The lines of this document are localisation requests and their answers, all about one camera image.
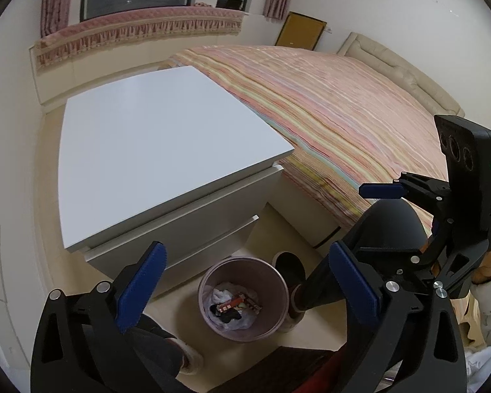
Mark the white cloth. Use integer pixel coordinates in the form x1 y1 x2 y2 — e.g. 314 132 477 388
202 282 263 332

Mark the large black sock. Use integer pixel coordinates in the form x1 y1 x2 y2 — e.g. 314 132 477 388
208 304 246 330

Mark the red carton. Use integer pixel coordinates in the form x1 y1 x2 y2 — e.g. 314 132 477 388
212 293 263 314

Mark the pink trash bin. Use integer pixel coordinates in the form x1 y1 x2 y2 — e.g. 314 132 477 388
198 256 289 343

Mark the person right hand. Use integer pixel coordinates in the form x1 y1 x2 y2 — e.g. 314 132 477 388
472 251 491 285

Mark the striped pink bedspread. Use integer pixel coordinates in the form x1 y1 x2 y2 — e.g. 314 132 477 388
165 45 447 228

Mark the left black slipper foot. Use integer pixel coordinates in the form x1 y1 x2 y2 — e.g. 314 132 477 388
164 336 204 376

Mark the black slipper foot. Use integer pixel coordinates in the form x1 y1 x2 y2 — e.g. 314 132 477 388
272 251 306 333
164 336 204 376

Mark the right black slipper foot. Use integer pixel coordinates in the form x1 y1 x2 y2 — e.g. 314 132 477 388
272 251 306 333

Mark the white bedside cabinet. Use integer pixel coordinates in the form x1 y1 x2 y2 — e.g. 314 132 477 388
58 66 293 294

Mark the beige leather headboard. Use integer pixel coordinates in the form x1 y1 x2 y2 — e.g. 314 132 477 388
337 32 465 117

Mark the yellow framed board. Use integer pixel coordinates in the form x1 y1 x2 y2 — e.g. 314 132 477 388
275 11 327 51

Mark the white window bench cabinet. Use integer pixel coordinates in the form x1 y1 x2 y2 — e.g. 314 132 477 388
30 33 240 111

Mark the pink window seat cover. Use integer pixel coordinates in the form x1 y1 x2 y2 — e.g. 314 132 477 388
33 5 246 72

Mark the black right camera box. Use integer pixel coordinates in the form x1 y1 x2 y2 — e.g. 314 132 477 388
435 115 491 250

